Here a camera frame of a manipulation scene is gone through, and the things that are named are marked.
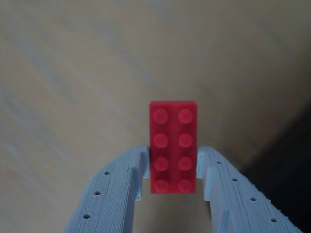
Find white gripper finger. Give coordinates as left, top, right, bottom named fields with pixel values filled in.
left=62, top=144, right=151, bottom=233
left=196, top=146, right=305, bottom=233

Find red lego block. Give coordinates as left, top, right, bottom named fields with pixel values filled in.
left=149, top=100, right=198, bottom=195

